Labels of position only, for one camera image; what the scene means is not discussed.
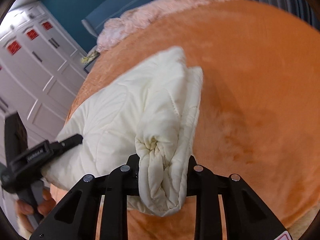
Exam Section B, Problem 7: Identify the cream quilted jacket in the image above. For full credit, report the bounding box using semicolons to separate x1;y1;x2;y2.
42;46;203;217

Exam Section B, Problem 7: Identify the person's left hand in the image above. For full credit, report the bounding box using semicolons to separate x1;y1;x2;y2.
13;188;57;234

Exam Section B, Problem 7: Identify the orange plush bedspread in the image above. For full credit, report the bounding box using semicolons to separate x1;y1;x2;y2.
49;0;320;240

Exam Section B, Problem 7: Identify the white panelled wardrobe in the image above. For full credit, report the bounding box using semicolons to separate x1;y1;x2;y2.
0;0;89;230

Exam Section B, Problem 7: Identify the dark bedside table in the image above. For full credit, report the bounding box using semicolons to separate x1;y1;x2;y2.
84;56;99;74

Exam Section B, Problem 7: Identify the pink lace quilt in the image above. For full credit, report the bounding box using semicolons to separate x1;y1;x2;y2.
96;0;241;53

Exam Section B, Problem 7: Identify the blue upholstered headboard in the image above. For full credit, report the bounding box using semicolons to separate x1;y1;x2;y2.
81;0;218;38

